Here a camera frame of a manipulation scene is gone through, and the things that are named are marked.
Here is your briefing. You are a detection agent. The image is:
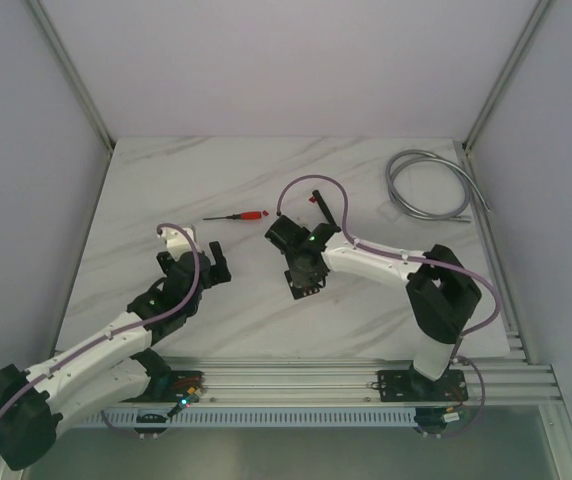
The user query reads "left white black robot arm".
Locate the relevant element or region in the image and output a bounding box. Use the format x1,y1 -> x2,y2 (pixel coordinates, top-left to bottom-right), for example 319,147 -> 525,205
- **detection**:
0,242 -> 232,471

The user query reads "right aluminium frame post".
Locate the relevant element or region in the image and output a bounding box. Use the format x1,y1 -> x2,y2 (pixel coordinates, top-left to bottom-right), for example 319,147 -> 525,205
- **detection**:
463,0 -> 556,154

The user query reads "black fuse box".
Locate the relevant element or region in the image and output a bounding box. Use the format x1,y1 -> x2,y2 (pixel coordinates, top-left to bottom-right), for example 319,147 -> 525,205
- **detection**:
284,271 -> 326,300

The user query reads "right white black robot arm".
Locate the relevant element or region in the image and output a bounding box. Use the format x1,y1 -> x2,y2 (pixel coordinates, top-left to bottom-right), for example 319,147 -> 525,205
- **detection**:
265,215 -> 482,399

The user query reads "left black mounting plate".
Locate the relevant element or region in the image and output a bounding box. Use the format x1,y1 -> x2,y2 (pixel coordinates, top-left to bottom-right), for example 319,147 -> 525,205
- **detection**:
132,370 -> 204,403

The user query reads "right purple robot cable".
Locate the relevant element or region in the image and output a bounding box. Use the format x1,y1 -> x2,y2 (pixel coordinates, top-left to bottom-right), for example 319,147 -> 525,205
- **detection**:
275,174 -> 501,440

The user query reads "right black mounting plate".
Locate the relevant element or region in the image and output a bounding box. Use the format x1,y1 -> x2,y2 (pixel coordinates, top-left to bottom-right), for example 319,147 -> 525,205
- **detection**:
370,368 -> 469,403

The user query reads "black handle claw hammer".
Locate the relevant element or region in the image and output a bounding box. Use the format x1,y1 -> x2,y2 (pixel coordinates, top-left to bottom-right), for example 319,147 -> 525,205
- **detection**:
312,190 -> 341,232

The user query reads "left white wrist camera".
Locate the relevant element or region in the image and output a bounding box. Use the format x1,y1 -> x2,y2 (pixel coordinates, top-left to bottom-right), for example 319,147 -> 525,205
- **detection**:
157,225 -> 199,260

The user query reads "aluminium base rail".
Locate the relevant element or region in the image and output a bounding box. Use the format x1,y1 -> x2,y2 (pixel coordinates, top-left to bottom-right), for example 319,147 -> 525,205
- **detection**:
166,357 -> 562,407

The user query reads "left aluminium frame post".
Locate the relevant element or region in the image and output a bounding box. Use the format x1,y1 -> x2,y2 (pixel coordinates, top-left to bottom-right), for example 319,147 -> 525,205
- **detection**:
24,0 -> 116,155

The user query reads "white slotted cable duct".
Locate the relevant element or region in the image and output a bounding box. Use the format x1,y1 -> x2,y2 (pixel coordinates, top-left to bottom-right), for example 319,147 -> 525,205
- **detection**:
79,406 -> 417,429

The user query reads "red handle screwdriver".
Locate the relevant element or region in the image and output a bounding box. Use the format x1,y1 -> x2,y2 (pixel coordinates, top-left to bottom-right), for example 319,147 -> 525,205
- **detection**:
204,210 -> 265,221

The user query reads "black mounting plate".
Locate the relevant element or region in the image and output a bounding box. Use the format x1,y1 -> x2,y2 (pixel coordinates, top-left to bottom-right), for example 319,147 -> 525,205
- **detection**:
370,368 -> 469,403
132,370 -> 204,403

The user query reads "aluminium frame post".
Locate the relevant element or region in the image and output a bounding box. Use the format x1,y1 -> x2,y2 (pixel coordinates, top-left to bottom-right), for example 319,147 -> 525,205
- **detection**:
463,0 -> 556,154
24,0 -> 116,155

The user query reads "grey coiled cable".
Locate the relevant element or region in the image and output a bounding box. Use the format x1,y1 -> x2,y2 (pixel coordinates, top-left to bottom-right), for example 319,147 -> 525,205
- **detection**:
384,148 -> 494,226

